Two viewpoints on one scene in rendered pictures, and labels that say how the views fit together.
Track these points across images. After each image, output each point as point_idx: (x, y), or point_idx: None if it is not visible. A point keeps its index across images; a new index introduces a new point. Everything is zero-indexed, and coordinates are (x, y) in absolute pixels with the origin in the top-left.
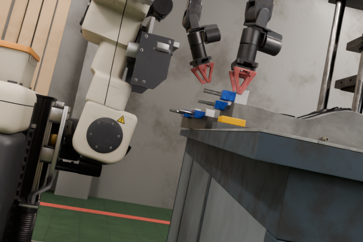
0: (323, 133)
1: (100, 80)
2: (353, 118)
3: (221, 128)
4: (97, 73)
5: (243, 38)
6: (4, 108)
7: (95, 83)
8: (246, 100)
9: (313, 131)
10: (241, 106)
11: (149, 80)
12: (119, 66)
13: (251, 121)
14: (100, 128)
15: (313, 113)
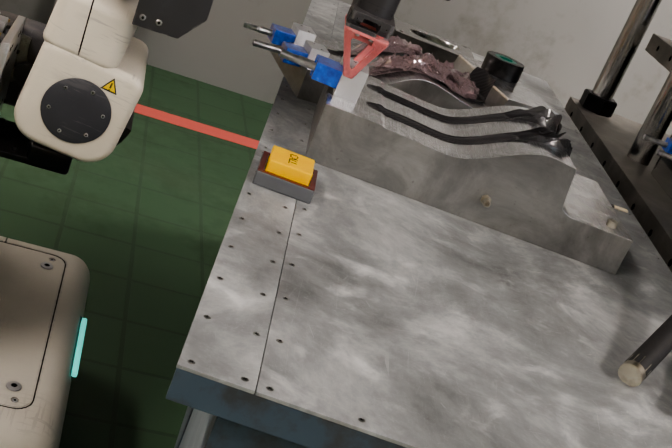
0: (488, 188)
1: (73, 6)
2: (552, 171)
3: (228, 225)
4: None
5: None
6: None
7: (62, 11)
8: (360, 92)
9: (468, 182)
10: (338, 112)
11: (170, 21)
12: None
13: (353, 144)
14: (68, 98)
15: (508, 119)
